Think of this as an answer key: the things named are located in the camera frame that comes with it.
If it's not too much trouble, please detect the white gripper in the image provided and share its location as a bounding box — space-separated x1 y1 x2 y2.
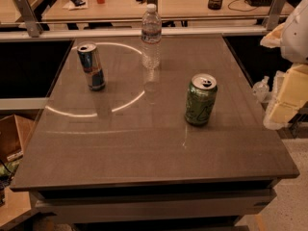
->
260 0 308 130

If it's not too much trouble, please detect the green soda can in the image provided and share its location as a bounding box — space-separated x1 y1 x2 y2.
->
185 73 218 126

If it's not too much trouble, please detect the small clear sanitizer bottle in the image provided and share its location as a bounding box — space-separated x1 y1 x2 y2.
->
252 76 270 102

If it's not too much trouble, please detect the clear plastic water bottle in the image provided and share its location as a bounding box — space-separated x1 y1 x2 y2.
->
141 4 162 69

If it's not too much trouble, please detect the blue silver energy drink can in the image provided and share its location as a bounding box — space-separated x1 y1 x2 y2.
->
77 41 105 91

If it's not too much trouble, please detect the black mesh cup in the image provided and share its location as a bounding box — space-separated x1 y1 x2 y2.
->
208 0 223 10

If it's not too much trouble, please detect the cardboard box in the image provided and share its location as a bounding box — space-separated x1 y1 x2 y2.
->
0 115 35 163

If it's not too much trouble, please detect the right metal bracket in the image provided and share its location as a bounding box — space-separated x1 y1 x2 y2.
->
263 0 287 31

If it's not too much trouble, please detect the left metal bracket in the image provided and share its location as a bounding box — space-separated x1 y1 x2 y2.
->
13 0 42 38

